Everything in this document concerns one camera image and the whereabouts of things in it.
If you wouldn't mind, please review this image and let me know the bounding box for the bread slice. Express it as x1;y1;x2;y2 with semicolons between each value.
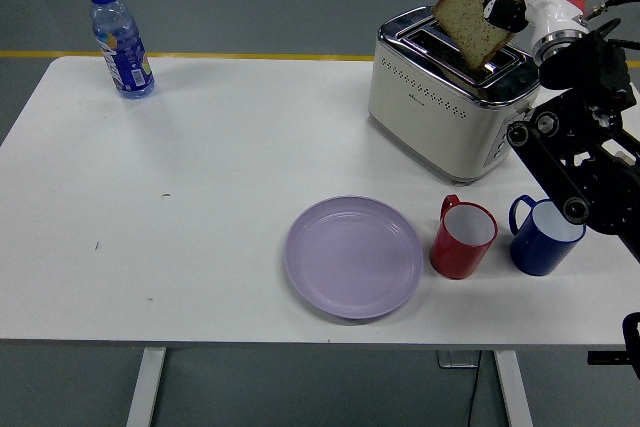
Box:
431;0;526;73

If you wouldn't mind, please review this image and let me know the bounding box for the purple plate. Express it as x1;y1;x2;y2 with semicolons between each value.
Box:
284;195;425;321

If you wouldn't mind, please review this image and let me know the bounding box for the cream and chrome toaster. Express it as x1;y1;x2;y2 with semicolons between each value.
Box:
367;5;542;186

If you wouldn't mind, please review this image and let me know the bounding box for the blue mug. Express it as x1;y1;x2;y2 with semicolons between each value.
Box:
508;194;587;277

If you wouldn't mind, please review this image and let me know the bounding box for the red mug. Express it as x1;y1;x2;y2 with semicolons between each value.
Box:
428;193;499;280

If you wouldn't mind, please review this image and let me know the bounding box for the black table control panel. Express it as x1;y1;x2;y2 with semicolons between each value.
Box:
586;349;627;366

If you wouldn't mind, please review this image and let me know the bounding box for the clear plastic holder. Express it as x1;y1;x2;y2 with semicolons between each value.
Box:
435;349;482;370

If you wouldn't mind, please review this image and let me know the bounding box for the white table leg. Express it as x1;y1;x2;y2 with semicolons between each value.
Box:
124;346;168;427
492;349;535;427

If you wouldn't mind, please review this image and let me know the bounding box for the blue-capped water bottle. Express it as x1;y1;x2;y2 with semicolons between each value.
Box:
87;0;156;101

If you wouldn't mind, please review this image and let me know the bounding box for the black cable under table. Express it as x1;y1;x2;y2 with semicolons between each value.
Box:
466;350;483;427

